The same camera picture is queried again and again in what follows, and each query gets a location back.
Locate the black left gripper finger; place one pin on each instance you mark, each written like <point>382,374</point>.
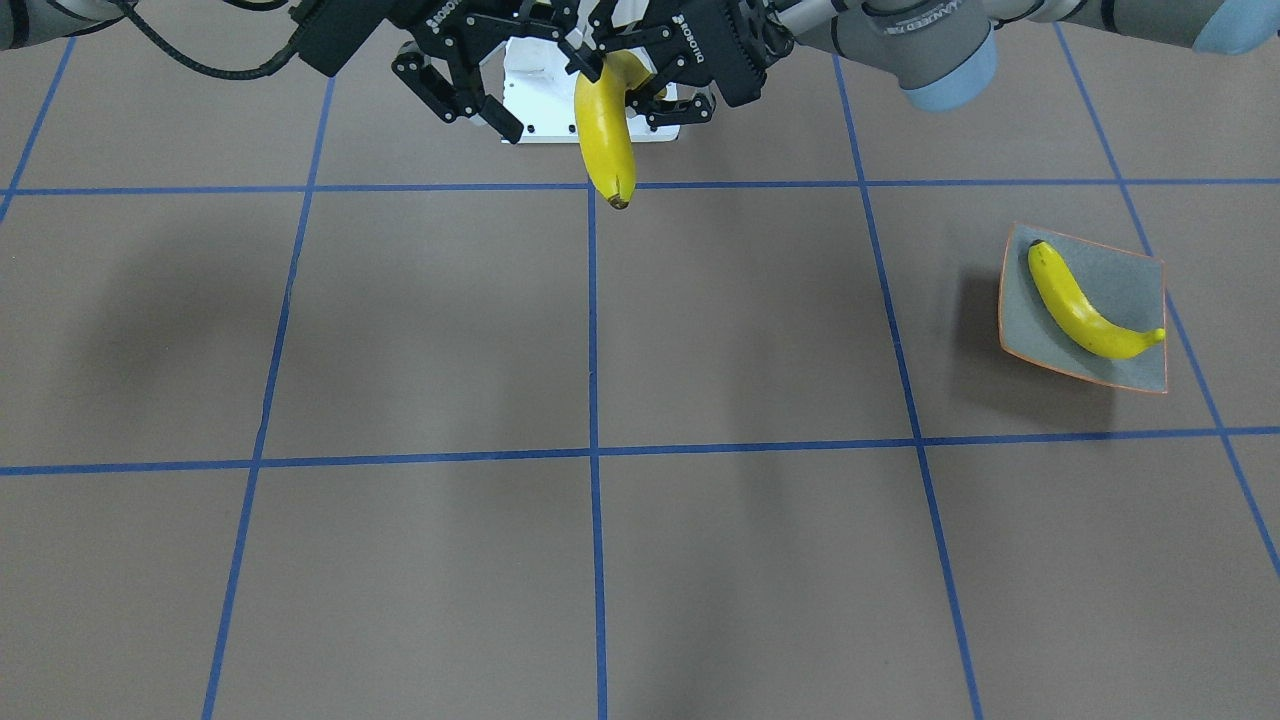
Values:
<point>653,42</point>
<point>651,104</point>

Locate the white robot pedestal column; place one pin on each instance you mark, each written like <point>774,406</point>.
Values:
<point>538,89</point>

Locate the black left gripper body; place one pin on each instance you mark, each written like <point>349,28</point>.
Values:
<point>722,45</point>

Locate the grey square plate orange rim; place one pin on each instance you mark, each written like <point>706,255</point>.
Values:
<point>1129,288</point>

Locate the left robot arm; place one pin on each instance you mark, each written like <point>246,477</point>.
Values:
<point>941,54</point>

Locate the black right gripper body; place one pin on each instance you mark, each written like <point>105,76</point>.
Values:
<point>432,27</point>

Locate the yellow banana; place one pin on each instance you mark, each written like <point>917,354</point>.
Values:
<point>599,111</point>
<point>1075,315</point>

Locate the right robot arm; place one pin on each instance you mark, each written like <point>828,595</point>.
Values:
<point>29,23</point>

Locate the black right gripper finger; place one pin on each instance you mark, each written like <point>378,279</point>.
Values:
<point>449,83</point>
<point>548,45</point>

